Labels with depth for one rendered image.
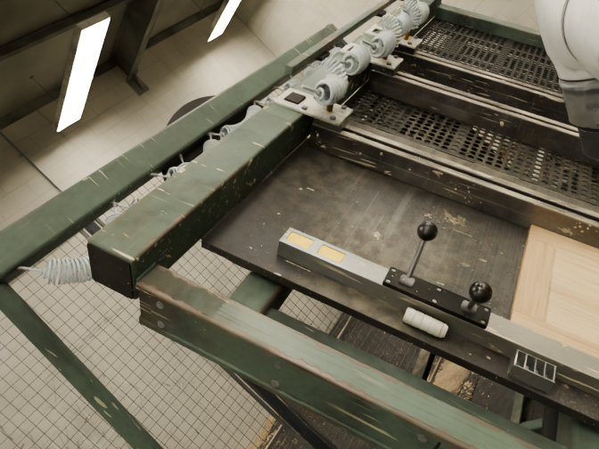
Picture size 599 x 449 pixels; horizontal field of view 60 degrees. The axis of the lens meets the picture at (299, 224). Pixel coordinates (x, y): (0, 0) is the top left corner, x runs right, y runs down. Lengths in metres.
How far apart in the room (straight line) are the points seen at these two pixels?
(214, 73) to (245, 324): 6.84
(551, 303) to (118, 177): 1.19
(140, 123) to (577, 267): 5.91
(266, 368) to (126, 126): 5.87
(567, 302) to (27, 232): 1.26
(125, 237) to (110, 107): 5.82
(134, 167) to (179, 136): 0.23
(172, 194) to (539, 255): 0.80
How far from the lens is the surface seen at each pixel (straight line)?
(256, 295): 1.04
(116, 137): 6.52
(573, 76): 0.61
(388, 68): 1.74
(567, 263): 1.30
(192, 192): 1.05
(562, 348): 1.06
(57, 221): 1.51
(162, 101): 7.01
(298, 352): 0.85
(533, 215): 1.35
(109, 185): 1.61
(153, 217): 0.99
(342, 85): 1.32
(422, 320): 0.99
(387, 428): 0.87
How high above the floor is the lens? 1.81
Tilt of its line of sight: 5 degrees down
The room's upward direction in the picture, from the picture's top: 45 degrees counter-clockwise
